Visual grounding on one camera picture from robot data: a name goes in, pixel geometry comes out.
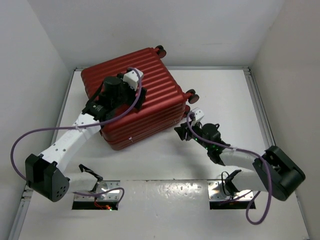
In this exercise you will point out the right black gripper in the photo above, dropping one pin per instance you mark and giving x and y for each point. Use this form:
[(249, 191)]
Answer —
[(183, 130)]

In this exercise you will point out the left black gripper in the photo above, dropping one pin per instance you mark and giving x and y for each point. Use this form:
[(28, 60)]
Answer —
[(123, 84)]

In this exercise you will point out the metal base plate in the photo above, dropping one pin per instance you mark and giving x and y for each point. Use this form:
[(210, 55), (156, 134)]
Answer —
[(113, 195), (216, 194)]

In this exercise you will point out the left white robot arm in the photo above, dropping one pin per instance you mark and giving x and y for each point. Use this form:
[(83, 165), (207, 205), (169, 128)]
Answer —
[(67, 142)]

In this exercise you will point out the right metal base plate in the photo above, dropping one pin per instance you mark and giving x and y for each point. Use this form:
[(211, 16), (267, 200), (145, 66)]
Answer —
[(216, 194)]

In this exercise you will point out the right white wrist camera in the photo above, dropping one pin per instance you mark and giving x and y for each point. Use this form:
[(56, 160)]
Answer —
[(196, 115)]

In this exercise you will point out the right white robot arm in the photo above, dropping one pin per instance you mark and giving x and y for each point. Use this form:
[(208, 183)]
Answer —
[(273, 172)]

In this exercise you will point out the red suitcase blue lining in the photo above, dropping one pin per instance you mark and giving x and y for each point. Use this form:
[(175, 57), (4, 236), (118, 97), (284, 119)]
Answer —
[(166, 103)]

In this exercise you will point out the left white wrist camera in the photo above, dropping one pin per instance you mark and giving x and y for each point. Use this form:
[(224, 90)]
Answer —
[(131, 78)]

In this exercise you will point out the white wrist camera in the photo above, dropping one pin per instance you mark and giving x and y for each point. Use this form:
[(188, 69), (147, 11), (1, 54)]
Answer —
[(131, 78), (196, 115)]

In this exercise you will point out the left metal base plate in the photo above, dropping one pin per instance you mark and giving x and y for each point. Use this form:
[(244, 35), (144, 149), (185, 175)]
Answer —
[(113, 195)]

